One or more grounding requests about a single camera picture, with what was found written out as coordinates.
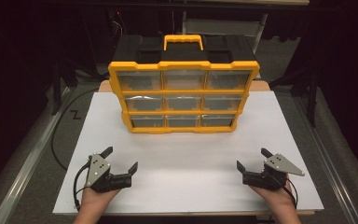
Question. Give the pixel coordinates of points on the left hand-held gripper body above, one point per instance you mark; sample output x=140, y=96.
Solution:
x=98, y=169

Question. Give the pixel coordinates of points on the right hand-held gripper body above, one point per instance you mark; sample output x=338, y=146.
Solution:
x=276, y=168

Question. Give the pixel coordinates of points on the person's right hand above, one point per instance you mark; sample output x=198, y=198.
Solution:
x=276, y=196

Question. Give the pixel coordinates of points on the person's left hand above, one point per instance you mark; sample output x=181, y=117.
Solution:
x=93, y=198

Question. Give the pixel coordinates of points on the white board mat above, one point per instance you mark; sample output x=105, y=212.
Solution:
x=183, y=174

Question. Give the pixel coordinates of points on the set of clear plastic drawers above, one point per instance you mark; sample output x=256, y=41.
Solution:
x=143, y=104

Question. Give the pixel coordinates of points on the black metal stand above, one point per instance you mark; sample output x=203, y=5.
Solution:
x=312, y=93
x=57, y=90

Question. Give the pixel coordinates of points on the yellow black organizer cabinet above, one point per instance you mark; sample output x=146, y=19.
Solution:
x=180, y=56

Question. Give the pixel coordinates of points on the metal floor rail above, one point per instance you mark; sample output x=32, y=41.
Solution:
x=28, y=161
x=329, y=161

